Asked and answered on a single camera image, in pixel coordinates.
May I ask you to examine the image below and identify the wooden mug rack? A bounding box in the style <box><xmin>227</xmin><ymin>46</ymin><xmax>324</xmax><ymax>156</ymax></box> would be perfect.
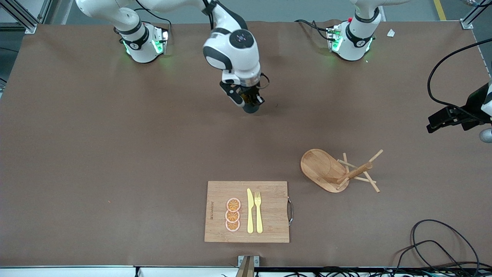
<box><xmin>300</xmin><ymin>149</ymin><xmax>384</xmax><ymax>194</ymax></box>

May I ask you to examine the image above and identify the yellow plastic knife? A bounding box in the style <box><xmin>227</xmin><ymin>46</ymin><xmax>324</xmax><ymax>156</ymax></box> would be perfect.
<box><xmin>247</xmin><ymin>188</ymin><xmax>254</xmax><ymax>234</ymax></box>

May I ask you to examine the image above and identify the yellow plastic fork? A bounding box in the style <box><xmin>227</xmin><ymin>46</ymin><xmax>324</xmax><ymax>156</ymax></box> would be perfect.
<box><xmin>254</xmin><ymin>191</ymin><xmax>263</xmax><ymax>234</ymax></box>

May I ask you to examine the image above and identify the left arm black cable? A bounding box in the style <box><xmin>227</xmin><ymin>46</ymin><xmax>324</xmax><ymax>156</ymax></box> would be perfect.
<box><xmin>427</xmin><ymin>38</ymin><xmax>492</xmax><ymax>114</ymax></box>

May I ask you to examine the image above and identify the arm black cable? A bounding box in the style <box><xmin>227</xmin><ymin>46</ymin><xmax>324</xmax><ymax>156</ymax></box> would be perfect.
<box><xmin>133</xmin><ymin>0</ymin><xmax>172</xmax><ymax>37</ymax></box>
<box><xmin>427</xmin><ymin>38</ymin><xmax>492</xmax><ymax>114</ymax></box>

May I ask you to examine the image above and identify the aluminium frame post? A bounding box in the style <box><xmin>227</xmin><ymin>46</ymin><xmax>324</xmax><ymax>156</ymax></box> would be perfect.
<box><xmin>460</xmin><ymin>0</ymin><xmax>492</xmax><ymax>30</ymax></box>
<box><xmin>0</xmin><ymin>0</ymin><xmax>39</xmax><ymax>34</ymax></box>

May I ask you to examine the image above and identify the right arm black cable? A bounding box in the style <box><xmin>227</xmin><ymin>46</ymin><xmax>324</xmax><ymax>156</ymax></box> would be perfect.
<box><xmin>133</xmin><ymin>0</ymin><xmax>172</xmax><ymax>37</ymax></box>

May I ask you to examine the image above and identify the black cable loop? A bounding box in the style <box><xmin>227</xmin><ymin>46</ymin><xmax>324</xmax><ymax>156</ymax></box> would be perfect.
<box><xmin>392</xmin><ymin>219</ymin><xmax>481</xmax><ymax>277</ymax></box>

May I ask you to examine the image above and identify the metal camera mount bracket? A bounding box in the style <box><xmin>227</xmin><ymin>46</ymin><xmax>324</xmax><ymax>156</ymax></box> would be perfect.
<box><xmin>236</xmin><ymin>255</ymin><xmax>260</xmax><ymax>277</ymax></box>

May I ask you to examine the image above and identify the white table edge rail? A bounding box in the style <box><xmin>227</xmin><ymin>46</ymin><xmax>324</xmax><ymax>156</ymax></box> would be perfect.
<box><xmin>0</xmin><ymin>265</ymin><xmax>492</xmax><ymax>277</ymax></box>

